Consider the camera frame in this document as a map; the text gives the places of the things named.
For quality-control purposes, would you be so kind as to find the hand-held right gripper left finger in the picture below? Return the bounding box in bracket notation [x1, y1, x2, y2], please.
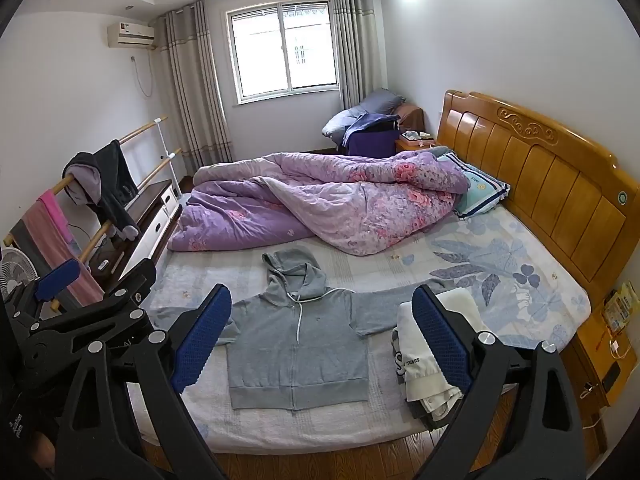
[55, 284, 234, 480]

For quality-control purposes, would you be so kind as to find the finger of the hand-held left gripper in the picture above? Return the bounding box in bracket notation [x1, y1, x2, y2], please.
[30, 259, 158, 356]
[2, 261, 82, 322]

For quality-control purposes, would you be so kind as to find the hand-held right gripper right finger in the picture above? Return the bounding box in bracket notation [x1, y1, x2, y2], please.
[410, 284, 587, 480]

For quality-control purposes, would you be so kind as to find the grey zip hoodie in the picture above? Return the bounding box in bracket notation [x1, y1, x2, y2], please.
[150, 249, 451, 413]

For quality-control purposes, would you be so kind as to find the white printed garment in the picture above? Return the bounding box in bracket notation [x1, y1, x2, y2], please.
[391, 287, 493, 426]

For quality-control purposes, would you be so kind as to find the white electric fan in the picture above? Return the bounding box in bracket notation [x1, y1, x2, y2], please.
[0, 247, 42, 308]

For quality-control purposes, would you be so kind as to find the pink towel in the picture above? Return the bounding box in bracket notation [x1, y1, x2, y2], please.
[37, 189, 107, 303]

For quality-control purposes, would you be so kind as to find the white cabinet with dark top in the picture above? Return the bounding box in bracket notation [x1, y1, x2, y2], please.
[90, 179, 182, 291]

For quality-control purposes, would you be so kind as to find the pale floral bed sheet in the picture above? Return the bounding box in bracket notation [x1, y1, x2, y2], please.
[127, 205, 593, 453]

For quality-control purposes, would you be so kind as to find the dark grey jacket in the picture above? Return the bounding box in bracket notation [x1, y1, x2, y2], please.
[66, 139, 142, 241]

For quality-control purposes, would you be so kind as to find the blue striped pillow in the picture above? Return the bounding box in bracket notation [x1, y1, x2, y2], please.
[436, 152, 512, 221]

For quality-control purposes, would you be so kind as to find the wooden bedside table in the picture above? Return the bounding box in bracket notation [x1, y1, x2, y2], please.
[570, 285, 640, 453]

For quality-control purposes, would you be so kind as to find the black phone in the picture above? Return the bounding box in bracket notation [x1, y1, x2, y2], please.
[601, 362, 622, 392]

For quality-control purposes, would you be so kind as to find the purple floral quilt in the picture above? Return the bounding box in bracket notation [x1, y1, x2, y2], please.
[166, 150, 471, 259]

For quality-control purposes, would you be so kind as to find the yellow packet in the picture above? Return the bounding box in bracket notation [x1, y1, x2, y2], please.
[604, 281, 640, 335]

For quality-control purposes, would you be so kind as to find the wooden bed headboard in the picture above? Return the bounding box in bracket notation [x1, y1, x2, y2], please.
[436, 90, 633, 282]

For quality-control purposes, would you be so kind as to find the small wooden nightstand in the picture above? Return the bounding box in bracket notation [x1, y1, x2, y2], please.
[395, 131, 440, 155]

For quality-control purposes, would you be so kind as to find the grey striped curtain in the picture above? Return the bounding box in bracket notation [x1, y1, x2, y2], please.
[329, 0, 394, 111]
[155, 0, 236, 177]

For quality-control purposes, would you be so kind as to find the dark purple cloth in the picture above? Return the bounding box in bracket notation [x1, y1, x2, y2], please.
[346, 126, 402, 157]

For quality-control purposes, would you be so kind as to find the brown chair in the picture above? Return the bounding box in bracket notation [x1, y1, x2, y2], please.
[395, 104, 427, 137]

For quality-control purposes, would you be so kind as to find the blue grey pillow pile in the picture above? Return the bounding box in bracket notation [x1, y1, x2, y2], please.
[321, 88, 407, 140]

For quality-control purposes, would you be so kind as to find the white air conditioner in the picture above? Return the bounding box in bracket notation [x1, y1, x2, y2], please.
[106, 21, 157, 51]

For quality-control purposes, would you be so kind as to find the white framed window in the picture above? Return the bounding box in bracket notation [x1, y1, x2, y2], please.
[225, 1, 345, 106]

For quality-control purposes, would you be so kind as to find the wooden rail rack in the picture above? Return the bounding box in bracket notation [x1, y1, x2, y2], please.
[2, 116, 183, 313]

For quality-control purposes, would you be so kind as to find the white charger with cable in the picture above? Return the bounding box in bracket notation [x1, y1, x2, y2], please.
[580, 337, 633, 431]

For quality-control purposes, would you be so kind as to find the air conditioner power cable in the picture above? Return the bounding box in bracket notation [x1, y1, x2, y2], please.
[130, 54, 154, 99]

